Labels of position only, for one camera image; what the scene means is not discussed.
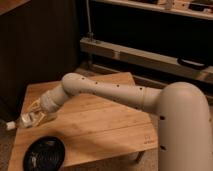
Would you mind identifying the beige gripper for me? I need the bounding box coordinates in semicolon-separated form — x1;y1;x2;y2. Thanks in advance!
27;90;63;126

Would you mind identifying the clear plastic bottle white cap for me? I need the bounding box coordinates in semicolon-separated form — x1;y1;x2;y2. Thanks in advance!
6;112;40;131

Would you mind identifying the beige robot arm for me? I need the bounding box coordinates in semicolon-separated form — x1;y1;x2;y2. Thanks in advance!
28;73;213;171

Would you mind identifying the black ceramic bowl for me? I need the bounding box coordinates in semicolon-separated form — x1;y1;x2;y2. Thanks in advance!
23;136;65;171

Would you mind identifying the wooden table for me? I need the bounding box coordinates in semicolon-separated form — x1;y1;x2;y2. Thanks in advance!
7;71;159;171

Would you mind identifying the metal pole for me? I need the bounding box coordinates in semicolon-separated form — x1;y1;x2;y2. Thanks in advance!
86;0;94;41

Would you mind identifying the wooden shelf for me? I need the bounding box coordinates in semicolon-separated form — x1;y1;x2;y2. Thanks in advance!
93;0;213;21

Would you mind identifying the long beige case black handle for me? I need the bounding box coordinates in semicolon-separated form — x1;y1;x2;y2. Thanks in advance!
80;37;213;84

